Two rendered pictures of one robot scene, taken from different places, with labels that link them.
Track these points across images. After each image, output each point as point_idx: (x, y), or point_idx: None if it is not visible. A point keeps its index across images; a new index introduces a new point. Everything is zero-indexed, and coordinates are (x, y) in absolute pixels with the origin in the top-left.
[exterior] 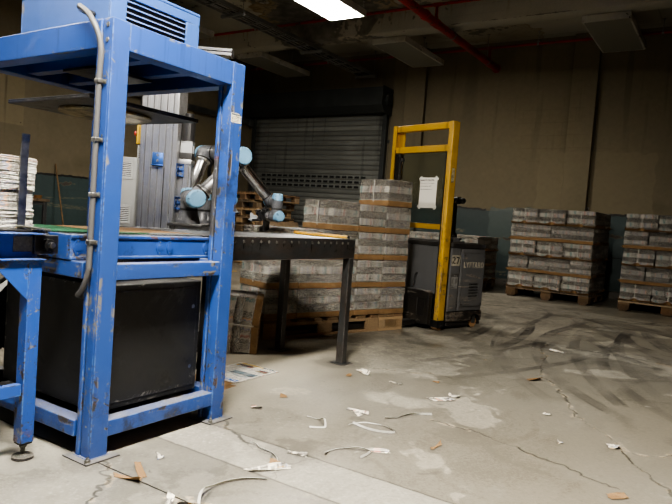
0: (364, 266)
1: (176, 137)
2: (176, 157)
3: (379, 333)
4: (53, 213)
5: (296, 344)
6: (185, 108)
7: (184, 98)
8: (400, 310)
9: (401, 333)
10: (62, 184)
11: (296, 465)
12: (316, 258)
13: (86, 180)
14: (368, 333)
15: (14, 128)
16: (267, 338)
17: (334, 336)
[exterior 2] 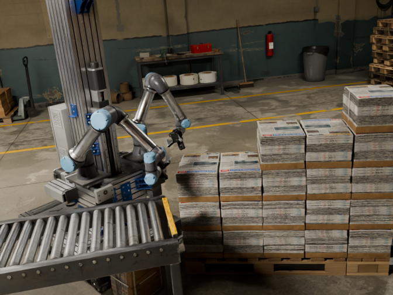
0: (318, 207)
1: (79, 91)
2: (83, 109)
3: (339, 283)
4: (238, 55)
5: (203, 294)
6: (97, 54)
7: (89, 46)
8: (385, 255)
9: (372, 290)
10: (243, 33)
11: None
12: (95, 277)
13: (262, 27)
14: (324, 280)
15: (204, 0)
16: (191, 273)
17: (271, 281)
